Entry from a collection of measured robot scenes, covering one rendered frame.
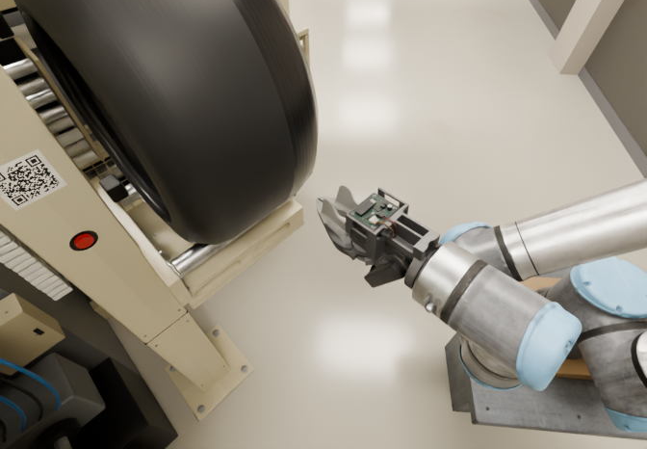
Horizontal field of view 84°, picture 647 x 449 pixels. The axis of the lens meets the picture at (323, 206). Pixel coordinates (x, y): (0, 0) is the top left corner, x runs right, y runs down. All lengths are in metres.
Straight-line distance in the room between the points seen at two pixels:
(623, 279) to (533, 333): 0.59
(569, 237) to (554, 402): 0.66
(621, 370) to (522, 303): 0.52
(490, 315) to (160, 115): 0.45
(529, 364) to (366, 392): 1.24
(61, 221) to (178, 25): 0.39
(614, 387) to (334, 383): 1.01
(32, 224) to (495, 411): 1.05
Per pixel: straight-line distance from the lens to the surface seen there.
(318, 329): 1.70
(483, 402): 1.09
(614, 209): 0.59
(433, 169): 2.35
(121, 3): 0.54
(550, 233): 0.58
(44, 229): 0.74
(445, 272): 0.44
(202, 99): 0.51
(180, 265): 0.84
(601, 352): 0.97
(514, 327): 0.44
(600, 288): 0.96
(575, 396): 1.20
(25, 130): 0.64
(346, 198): 0.55
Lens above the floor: 1.60
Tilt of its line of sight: 51 degrees down
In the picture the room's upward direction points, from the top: straight up
